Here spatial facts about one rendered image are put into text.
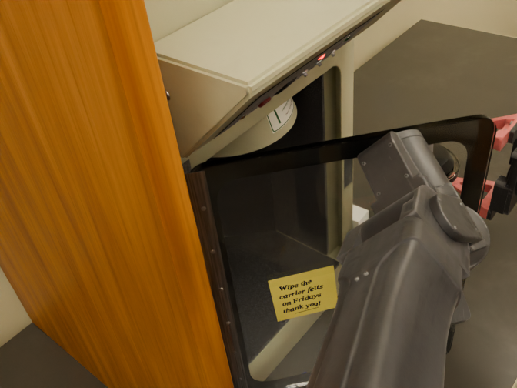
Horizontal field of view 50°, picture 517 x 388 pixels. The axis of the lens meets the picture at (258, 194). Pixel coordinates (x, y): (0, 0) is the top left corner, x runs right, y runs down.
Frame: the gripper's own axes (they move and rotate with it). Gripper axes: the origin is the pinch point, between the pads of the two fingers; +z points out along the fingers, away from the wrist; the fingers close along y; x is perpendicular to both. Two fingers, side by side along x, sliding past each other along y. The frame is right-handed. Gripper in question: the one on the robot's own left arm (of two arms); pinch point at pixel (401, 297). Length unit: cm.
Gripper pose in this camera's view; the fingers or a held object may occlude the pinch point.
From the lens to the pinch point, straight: 64.5
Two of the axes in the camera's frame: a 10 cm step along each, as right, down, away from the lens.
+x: 9.8, -1.9, 0.6
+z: 0.2, 4.2, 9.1
